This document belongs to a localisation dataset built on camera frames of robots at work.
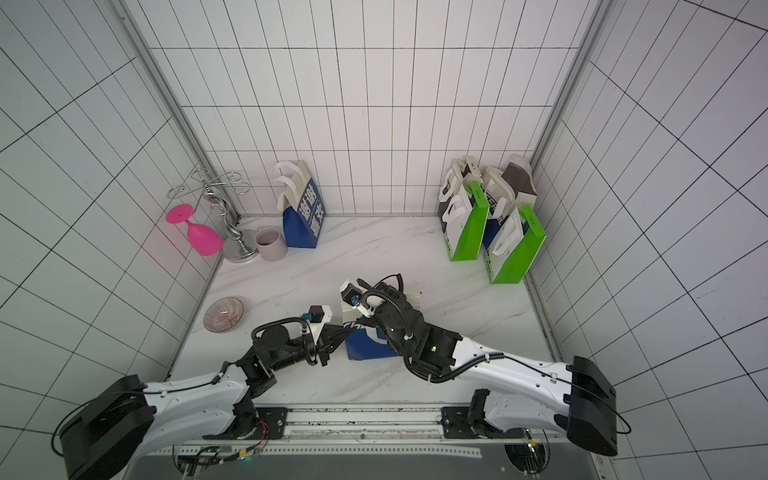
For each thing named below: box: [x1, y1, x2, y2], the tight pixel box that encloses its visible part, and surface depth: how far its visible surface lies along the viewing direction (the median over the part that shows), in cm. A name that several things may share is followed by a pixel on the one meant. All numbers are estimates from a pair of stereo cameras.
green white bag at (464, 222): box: [442, 181, 489, 262], surface depth 94 cm
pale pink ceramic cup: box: [254, 226, 288, 261], surface depth 106 cm
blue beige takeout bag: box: [482, 155, 537, 250], surface depth 98 cm
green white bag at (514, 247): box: [484, 204, 547, 284], surface depth 87 cm
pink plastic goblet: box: [166, 203, 224, 257], surface depth 89 cm
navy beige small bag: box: [438, 156, 483, 232], surface depth 101 cm
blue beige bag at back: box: [273, 160, 326, 249], surface depth 103 cm
